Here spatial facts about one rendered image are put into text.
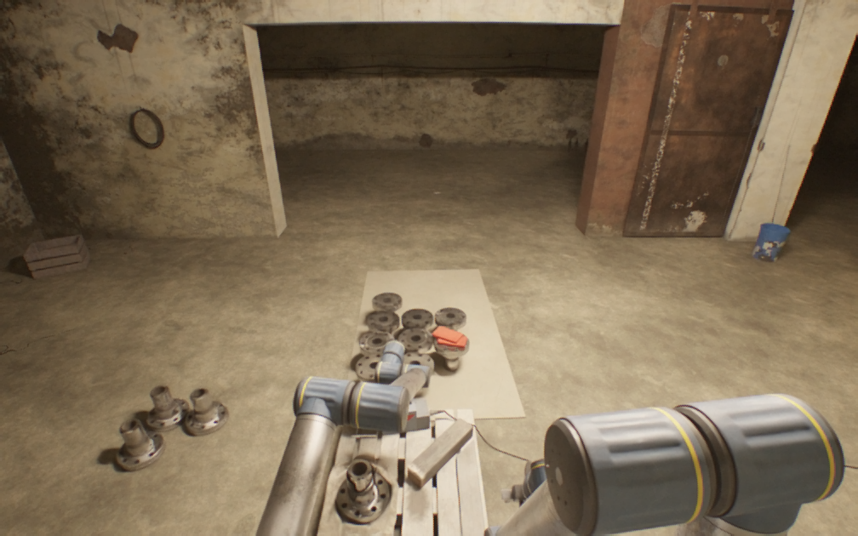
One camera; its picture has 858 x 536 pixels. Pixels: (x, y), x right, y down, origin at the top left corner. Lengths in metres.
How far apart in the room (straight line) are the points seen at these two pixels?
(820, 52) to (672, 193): 2.05
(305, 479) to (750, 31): 5.85
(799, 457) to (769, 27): 5.70
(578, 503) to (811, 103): 6.20
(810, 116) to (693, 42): 1.72
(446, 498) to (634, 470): 1.87
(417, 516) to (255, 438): 1.20
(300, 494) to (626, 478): 0.99
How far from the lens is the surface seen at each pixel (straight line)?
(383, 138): 10.54
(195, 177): 5.88
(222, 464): 2.96
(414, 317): 3.42
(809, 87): 6.49
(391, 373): 2.15
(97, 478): 3.25
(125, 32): 5.95
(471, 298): 4.10
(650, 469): 0.61
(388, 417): 1.41
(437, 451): 2.47
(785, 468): 0.72
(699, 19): 5.75
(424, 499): 2.40
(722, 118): 6.07
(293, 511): 1.38
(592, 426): 0.60
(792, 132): 6.52
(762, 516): 0.76
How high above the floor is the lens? 2.16
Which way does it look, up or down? 28 degrees down
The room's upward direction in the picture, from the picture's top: straight up
